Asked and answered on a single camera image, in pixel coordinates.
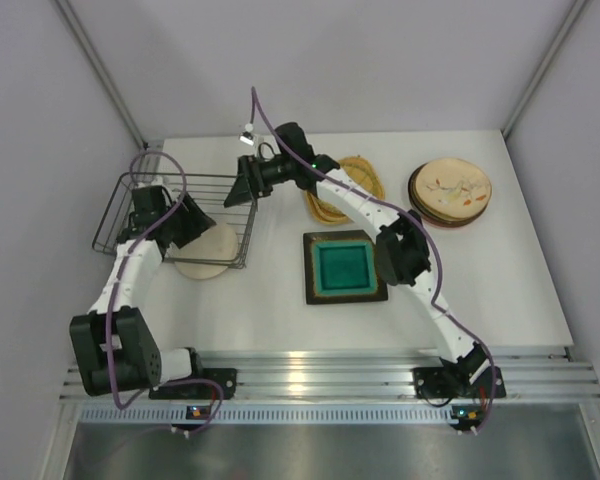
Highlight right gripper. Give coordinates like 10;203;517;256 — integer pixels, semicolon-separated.
225;156;296;211

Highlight dark wire dish rack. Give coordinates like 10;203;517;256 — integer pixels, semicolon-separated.
91;172;257;269

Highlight orange woven square plate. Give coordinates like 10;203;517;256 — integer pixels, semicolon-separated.
338;156;385;200

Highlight dark square plate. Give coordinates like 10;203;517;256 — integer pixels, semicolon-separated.
303;230;389;305

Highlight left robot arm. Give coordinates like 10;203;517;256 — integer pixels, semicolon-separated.
69;177;215;397

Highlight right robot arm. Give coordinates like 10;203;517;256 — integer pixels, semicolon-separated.
224;122;497;397

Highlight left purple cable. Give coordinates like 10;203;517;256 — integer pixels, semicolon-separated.
104;149;226;436

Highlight purple cable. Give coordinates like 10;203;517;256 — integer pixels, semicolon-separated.
104;149;226;436
242;85;496;434

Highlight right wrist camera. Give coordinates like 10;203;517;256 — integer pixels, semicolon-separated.
239;130;257;147

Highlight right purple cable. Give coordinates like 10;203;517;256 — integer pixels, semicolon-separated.
242;85;496;434

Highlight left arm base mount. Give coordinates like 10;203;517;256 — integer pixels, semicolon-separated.
149;368;238;400

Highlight slotted cable duct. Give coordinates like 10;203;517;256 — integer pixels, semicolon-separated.
80;404;480;425

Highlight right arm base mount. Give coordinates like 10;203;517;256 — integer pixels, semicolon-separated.
412;366;507;403

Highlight aluminium rail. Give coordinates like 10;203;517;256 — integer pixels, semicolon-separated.
59;349;600;401

